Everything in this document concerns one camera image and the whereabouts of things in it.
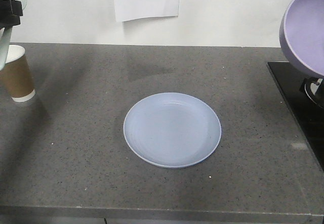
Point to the light green plastic spoon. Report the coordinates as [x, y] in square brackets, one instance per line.
[6, 37]

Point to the purple plastic bowl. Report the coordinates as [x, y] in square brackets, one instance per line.
[301, 36]

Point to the black induction cooktop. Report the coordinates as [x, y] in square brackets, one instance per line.
[309, 116]

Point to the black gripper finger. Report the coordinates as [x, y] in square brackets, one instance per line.
[11, 7]
[9, 21]

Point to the light blue plate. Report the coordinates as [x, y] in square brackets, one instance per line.
[172, 130]

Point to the brown paper cup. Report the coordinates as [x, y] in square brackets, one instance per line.
[16, 76]

